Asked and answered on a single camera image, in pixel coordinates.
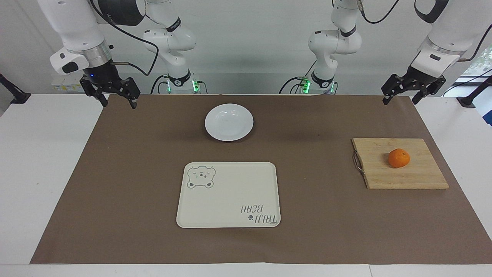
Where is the cream tray with bear print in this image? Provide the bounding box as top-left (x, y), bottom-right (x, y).
top-left (176, 162), bottom-right (281, 229)

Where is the orange fruit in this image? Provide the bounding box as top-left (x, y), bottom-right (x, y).
top-left (388, 148), bottom-right (411, 169)

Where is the wooden cutting board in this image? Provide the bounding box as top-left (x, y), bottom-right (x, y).
top-left (352, 138), bottom-right (450, 190)

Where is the white round plate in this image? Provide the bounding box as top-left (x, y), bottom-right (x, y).
top-left (204, 103), bottom-right (254, 142)

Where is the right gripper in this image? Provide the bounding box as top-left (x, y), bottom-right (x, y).
top-left (80, 60), bottom-right (140, 110)

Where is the black cable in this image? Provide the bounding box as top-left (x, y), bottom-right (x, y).
top-left (278, 60), bottom-right (318, 95)
top-left (89, 0), bottom-right (160, 77)
top-left (460, 24), bottom-right (492, 62)
top-left (357, 0), bottom-right (401, 25)
top-left (442, 68), bottom-right (492, 97)
top-left (150, 75), bottom-right (170, 95)

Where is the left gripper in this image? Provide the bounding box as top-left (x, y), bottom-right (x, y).
top-left (381, 66), bottom-right (447, 105)

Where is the black stand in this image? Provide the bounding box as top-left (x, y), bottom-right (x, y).
top-left (456, 75), bottom-right (492, 108)
top-left (0, 73), bottom-right (32, 105)

